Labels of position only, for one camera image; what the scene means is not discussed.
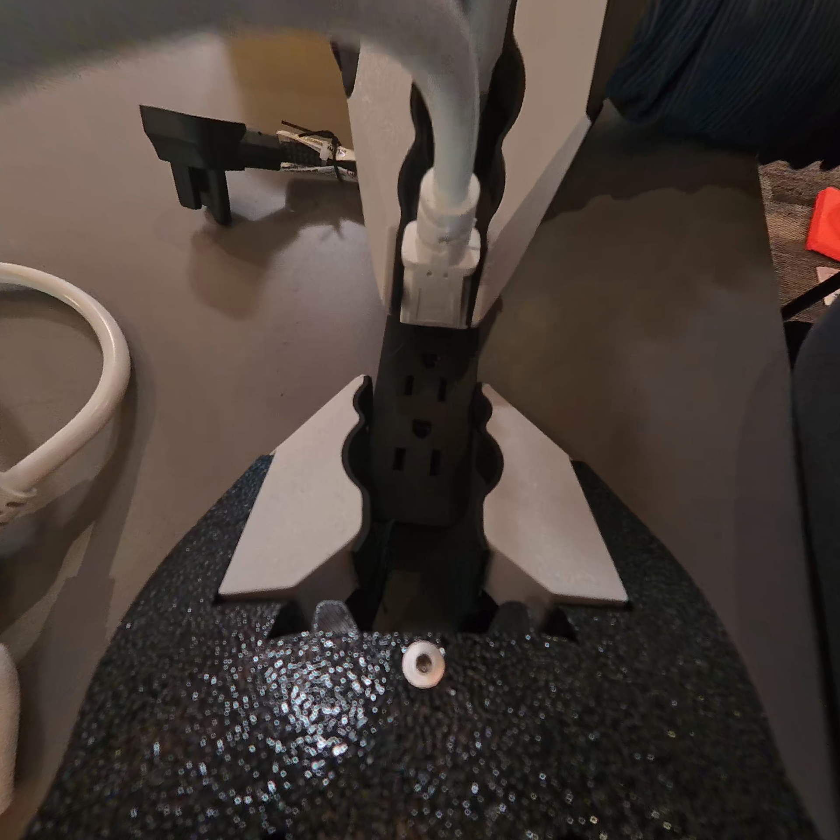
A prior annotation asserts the black power strip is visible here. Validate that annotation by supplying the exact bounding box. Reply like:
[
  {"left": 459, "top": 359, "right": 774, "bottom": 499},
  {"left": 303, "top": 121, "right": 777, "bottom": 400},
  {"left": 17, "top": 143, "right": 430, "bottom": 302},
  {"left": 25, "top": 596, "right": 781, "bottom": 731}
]
[{"left": 363, "top": 314, "right": 490, "bottom": 529}]

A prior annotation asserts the person's right forearm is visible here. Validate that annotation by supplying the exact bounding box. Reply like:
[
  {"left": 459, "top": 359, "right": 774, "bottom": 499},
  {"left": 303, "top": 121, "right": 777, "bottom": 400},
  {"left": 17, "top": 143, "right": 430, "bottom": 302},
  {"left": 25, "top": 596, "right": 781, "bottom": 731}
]
[{"left": 604, "top": 0, "right": 840, "bottom": 165}]

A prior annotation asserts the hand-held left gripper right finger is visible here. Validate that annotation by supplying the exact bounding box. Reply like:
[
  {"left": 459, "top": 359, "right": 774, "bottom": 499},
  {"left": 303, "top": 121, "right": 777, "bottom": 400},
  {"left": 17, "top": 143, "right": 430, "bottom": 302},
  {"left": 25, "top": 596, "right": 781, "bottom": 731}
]
[{"left": 467, "top": 382, "right": 630, "bottom": 606}]

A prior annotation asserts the black bundled cable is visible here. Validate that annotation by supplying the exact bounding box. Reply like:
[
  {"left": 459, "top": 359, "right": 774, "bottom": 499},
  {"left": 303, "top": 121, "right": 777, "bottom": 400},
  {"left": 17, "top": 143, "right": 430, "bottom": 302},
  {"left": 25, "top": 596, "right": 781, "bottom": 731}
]
[{"left": 243, "top": 121, "right": 358, "bottom": 181}]

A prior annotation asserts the black angled power plug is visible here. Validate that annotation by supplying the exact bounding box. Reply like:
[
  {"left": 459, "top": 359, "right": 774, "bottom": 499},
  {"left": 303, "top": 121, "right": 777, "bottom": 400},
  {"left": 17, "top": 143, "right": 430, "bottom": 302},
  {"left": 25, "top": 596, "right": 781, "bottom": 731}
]
[{"left": 140, "top": 105, "right": 247, "bottom": 227}]

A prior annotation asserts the orange plastic object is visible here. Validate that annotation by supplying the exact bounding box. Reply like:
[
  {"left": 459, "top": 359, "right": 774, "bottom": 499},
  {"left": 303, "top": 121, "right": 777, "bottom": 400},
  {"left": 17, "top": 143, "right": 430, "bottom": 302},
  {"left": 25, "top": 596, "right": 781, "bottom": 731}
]
[{"left": 806, "top": 187, "right": 840, "bottom": 253}]

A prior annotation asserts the white power cable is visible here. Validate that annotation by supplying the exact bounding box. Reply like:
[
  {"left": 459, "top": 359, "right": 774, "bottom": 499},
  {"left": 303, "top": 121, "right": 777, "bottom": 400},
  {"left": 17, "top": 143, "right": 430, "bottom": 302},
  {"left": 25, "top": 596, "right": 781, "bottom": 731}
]
[{"left": 0, "top": 0, "right": 483, "bottom": 526}]

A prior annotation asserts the white power plug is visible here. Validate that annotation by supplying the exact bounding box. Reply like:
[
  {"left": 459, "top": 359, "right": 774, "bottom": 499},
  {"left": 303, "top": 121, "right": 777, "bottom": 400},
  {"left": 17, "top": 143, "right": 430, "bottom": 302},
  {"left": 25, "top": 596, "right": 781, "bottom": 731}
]
[{"left": 398, "top": 167, "right": 484, "bottom": 327}]

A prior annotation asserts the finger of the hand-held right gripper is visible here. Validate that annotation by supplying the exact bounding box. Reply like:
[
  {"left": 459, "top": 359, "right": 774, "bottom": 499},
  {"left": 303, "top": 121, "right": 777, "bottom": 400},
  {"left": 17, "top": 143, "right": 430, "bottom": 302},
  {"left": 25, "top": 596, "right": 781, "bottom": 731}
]
[
  {"left": 346, "top": 51, "right": 434, "bottom": 320},
  {"left": 469, "top": 0, "right": 608, "bottom": 327}
]

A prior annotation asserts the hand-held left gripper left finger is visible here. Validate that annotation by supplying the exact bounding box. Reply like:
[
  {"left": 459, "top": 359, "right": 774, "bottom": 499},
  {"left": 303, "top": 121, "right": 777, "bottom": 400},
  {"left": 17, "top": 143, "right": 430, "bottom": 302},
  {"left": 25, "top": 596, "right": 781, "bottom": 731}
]
[{"left": 218, "top": 374, "right": 377, "bottom": 613}]

